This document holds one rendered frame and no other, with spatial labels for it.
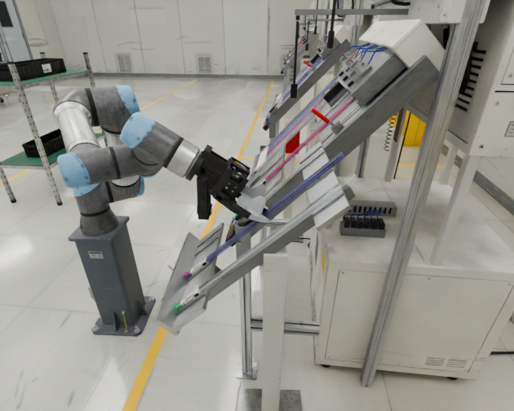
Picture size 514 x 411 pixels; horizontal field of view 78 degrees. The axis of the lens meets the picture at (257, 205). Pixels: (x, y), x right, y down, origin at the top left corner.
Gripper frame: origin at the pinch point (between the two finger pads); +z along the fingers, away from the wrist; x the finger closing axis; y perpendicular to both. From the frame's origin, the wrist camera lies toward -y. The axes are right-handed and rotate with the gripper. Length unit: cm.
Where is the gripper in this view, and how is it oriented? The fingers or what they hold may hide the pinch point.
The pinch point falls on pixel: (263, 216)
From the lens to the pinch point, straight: 75.4
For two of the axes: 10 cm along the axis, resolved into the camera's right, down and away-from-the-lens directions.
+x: 0.3, -4.9, 8.7
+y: 5.6, -7.2, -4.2
